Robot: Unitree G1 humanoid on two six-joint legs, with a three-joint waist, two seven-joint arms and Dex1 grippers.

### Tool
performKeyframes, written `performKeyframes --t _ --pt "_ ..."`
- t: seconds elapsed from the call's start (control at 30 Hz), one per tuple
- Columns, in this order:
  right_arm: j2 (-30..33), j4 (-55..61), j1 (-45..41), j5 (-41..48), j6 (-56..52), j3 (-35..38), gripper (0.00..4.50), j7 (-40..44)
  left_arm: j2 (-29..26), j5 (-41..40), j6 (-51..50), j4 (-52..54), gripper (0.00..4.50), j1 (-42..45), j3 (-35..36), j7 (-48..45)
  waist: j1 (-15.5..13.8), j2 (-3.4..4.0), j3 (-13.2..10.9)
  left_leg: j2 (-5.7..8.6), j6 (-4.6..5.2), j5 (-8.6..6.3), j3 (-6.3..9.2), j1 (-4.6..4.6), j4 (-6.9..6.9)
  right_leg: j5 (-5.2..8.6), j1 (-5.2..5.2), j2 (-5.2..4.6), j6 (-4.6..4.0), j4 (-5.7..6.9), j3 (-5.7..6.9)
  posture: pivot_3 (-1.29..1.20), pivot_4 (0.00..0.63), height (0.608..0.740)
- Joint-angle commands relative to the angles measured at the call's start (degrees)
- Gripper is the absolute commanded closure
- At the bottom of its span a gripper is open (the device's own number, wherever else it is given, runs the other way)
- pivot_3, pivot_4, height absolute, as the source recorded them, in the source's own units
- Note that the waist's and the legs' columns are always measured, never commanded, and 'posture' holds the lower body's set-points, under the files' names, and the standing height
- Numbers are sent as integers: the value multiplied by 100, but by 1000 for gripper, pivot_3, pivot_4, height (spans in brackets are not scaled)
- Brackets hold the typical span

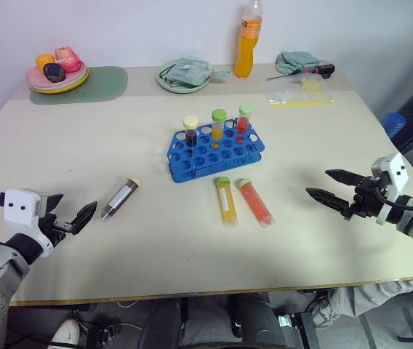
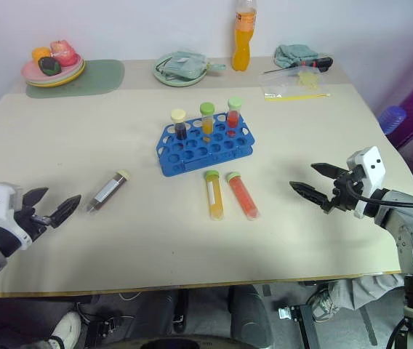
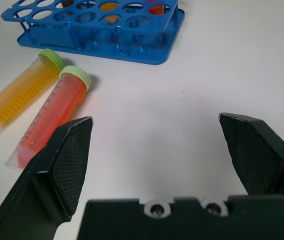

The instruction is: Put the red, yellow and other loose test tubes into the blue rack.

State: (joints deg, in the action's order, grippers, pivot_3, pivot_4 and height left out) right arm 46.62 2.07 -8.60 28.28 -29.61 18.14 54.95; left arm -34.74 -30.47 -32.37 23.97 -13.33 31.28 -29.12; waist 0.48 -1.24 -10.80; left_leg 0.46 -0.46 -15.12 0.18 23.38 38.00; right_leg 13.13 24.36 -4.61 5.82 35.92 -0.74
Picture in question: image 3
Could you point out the blue test tube rack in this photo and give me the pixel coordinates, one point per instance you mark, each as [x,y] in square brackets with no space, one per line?
[102,30]

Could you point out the red liquid tube green cap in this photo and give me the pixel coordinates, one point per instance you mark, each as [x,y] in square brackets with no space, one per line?
[52,117]

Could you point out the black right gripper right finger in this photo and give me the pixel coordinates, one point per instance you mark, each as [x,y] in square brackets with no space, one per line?
[262,160]

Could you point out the orange liquid tube green cap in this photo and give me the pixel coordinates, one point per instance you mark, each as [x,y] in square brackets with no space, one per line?
[19,95]

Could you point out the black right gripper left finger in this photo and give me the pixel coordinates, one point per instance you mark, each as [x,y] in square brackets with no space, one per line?
[44,180]

